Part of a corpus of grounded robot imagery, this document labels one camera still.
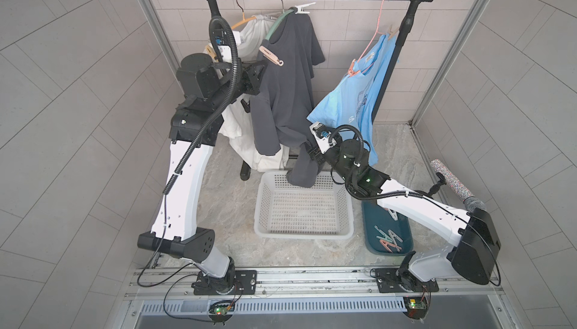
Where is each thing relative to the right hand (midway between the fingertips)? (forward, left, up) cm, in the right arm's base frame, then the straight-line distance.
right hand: (311, 132), depth 72 cm
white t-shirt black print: (+10, +26, -2) cm, 28 cm away
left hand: (+3, +11, +24) cm, 27 cm away
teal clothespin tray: (-23, -26, -32) cm, 47 cm away
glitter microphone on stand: (-23, -44, -8) cm, 50 cm away
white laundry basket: (-13, +11, -31) cm, 35 cm away
